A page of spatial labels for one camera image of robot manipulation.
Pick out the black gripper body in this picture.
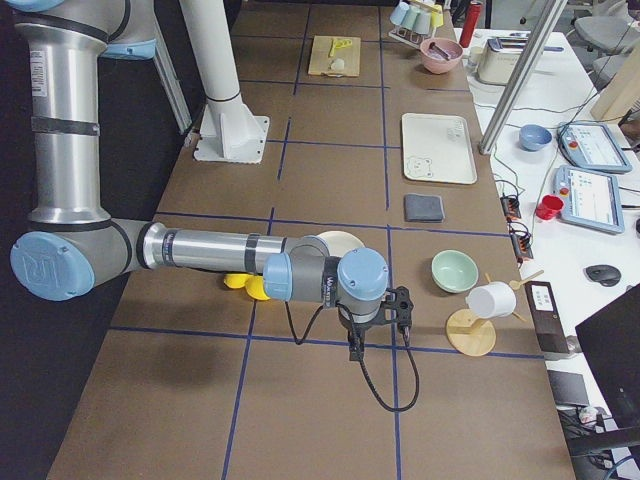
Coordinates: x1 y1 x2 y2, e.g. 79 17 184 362
337 286 414 340

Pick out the cream round plate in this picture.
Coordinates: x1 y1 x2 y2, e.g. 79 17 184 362
317 230 364 257

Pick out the white bun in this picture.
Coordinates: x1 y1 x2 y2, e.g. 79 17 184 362
329 58 345 72

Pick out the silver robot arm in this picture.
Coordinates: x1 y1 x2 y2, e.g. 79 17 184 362
10 1 413 362

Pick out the cream bear tray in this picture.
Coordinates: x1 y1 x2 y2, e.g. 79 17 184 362
401 113 477 185

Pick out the mint green bowl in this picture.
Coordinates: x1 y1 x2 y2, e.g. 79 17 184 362
431 250 479 293

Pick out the wooden mug stand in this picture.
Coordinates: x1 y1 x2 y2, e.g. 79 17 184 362
446 280 527 357

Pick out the white mug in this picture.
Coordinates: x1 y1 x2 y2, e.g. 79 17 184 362
465 282 517 319

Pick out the grey folded cloth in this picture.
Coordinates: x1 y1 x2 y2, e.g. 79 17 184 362
404 193 445 223

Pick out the yellow lemon right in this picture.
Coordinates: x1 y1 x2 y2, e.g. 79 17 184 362
245 275 270 301

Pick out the yellow lemon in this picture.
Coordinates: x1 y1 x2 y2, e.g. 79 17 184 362
223 273 249 290
245 275 270 301

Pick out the yellow lemon left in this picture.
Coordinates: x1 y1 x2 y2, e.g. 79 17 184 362
223 273 249 290

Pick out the orange black connector strip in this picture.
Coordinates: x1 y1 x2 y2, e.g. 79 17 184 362
500 195 534 265

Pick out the dark wooden box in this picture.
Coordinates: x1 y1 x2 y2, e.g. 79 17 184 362
525 281 572 360

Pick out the red cup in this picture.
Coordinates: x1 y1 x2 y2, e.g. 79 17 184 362
535 195 564 220

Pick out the black monitor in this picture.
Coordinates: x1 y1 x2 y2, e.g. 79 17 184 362
567 286 639 456

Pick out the black computer mouse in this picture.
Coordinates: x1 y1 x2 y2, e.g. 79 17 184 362
584 264 622 287

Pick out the blue bowl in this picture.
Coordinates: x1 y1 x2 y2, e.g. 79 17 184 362
519 124 553 152

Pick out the lower teach pendant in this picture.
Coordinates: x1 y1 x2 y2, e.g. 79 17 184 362
553 165 625 234

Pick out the teach pendant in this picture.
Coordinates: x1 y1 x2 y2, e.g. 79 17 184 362
558 121 632 174
553 165 625 234

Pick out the upper teach pendant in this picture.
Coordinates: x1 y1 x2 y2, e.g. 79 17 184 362
558 121 632 174

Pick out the pink bowl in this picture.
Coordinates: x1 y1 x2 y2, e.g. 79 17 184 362
420 37 463 74

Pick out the bamboo cutting board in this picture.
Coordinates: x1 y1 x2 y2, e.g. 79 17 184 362
308 35 361 77

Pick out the white toaster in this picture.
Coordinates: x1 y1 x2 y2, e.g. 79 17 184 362
476 37 527 86

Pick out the yellow plastic utensil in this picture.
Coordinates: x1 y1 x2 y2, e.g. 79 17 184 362
328 37 353 58

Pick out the pastel cup rack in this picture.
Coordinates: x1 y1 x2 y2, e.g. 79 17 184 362
388 0 444 49

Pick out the red bottle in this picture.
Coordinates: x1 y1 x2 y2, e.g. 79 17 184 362
459 0 483 48

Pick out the grey office chair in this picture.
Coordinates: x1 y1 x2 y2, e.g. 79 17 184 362
574 1 639 55

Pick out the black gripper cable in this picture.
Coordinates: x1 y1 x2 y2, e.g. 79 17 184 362
284 299 420 413

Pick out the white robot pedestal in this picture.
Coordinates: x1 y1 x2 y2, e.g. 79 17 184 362
181 0 270 164

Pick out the aluminium frame post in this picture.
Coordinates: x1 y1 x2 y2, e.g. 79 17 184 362
479 0 568 155

